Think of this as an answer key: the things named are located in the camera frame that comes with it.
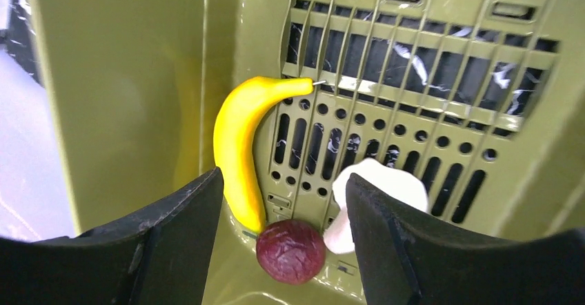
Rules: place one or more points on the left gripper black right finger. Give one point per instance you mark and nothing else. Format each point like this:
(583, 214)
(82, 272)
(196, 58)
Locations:
(406, 256)

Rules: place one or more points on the yellow toy banana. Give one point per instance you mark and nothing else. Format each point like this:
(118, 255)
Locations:
(232, 140)

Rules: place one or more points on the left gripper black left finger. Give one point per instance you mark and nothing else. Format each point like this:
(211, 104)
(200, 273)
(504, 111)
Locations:
(159, 254)

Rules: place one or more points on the olive green plastic basket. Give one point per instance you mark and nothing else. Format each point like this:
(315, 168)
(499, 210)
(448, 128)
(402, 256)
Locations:
(471, 111)

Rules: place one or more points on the dark red toy fruit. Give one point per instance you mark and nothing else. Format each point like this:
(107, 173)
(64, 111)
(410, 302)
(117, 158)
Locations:
(291, 251)

